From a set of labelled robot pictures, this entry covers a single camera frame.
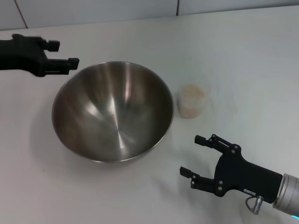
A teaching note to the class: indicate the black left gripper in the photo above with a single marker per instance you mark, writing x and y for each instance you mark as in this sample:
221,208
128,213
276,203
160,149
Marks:
21,54

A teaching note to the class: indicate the stainless steel mixing bowl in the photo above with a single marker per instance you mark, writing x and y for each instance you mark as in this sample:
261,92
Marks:
112,112

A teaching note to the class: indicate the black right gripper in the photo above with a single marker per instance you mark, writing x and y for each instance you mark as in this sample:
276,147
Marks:
245,175

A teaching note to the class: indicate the white rice grains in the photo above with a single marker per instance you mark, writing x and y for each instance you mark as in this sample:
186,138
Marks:
191,98

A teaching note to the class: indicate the clear plastic cup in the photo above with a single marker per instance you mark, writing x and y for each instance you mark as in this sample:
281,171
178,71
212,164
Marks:
190,102

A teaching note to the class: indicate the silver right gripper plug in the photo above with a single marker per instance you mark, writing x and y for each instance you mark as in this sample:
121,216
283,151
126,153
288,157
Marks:
258,201

